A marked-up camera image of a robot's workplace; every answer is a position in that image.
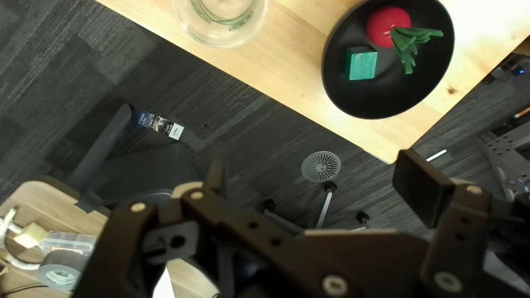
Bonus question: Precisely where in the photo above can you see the green block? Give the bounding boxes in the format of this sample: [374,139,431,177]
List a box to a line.
[346,48,378,81]

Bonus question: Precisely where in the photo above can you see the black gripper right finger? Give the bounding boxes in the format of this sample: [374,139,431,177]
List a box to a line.
[392,149,530,298]

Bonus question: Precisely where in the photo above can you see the clear cup with green logo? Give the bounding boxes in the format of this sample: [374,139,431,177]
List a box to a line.
[171,0,268,48]

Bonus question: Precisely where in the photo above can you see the wooden office desk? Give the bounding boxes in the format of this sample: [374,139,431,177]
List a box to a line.
[0,179,219,298]

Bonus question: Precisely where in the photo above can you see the grey tape roll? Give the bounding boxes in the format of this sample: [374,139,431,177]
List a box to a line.
[36,232,96,291]

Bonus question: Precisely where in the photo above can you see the black bowl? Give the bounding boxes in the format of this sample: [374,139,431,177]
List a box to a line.
[321,0,455,119]

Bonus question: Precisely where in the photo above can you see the red radish toy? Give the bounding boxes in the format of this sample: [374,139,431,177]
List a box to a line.
[366,5,444,74]

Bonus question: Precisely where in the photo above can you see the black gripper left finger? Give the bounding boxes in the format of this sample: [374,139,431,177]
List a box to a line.
[73,157,354,298]

